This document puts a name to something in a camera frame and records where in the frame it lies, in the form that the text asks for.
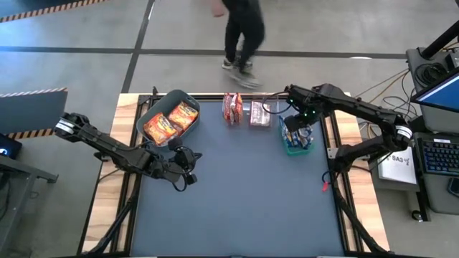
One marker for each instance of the black mat with hazard stripe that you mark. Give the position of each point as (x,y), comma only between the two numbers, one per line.
(32,113)
(21,6)

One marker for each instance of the person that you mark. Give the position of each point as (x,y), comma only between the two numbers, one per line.
(244,36)

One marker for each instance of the black caster wheel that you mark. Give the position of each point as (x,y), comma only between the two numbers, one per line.
(416,215)

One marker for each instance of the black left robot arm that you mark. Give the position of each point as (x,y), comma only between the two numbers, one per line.
(107,147)

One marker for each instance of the green translucent plastic bin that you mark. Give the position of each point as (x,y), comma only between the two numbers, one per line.
(295,150)

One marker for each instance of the monitor with blue screen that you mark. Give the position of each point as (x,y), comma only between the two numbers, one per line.
(443,95)

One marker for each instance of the grey computer cart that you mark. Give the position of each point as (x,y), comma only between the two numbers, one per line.
(416,59)

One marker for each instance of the dark computer mouse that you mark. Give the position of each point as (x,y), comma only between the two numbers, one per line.
(454,187)

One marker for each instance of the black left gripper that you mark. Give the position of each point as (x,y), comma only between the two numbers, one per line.
(183,161)

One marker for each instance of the dark grey plastic bin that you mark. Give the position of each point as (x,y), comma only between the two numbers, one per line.
(168,104)

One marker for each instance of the black metal table frame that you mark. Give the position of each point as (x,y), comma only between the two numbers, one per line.
(143,98)

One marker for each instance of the clear plastic bin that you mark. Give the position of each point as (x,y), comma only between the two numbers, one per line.
(267,107)

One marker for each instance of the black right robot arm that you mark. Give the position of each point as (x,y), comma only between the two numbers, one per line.
(373,114)

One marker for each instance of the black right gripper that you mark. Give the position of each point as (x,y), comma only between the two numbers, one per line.
(305,104)

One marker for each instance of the orange Maruchan ramen pack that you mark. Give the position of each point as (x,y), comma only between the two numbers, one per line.
(159,128)
(183,114)
(179,131)

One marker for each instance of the black stand pole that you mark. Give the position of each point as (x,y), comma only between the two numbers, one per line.
(439,42)

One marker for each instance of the black keyboard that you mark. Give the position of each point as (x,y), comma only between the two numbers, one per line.
(441,157)

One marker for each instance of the black electronic device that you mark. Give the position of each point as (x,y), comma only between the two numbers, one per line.
(9,150)

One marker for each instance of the grey metal stand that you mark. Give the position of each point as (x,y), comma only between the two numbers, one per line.
(25,172)

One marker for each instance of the white paper sheet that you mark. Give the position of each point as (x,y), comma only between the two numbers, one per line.
(398,168)

